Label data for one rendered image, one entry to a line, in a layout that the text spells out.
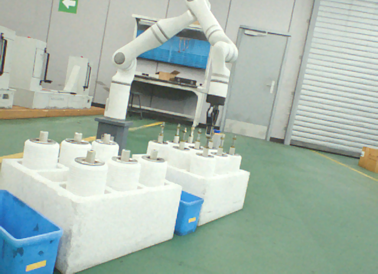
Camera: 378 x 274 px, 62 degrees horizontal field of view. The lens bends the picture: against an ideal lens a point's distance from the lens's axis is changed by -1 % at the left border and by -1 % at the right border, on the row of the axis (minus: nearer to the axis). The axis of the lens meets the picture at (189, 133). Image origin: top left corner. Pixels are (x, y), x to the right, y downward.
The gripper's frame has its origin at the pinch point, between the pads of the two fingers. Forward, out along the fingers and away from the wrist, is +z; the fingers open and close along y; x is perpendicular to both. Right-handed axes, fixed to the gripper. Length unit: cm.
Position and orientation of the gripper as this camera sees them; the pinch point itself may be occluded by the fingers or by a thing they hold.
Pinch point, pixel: (209, 130)
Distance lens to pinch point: 126.9
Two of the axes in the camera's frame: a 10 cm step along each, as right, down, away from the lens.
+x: -9.4, -2.1, 2.6
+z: -1.9, 9.8, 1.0
